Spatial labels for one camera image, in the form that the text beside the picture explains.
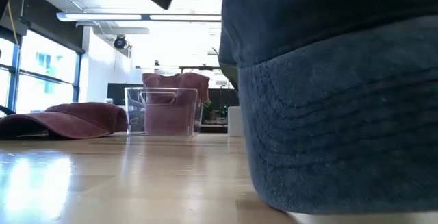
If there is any blue denim baseball cap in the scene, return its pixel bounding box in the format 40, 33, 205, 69
218, 0, 438, 216

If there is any white ceiling beam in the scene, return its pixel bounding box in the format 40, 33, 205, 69
75, 21, 151, 36

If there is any black screen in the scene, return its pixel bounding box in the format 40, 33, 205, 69
106, 82, 145, 107

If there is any black background desk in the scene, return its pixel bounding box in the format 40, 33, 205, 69
201, 87, 240, 134

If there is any clear plastic bin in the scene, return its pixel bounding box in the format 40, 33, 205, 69
124, 86, 204, 138

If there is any dark-framed window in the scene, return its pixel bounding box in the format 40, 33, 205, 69
0, 28, 85, 115

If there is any round black ceiling camera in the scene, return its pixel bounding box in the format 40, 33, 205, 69
112, 33, 131, 51

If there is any black hanging rail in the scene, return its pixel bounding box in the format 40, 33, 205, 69
134, 64, 222, 73

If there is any yellow hanging cord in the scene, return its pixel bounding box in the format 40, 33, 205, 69
5, 2, 19, 46

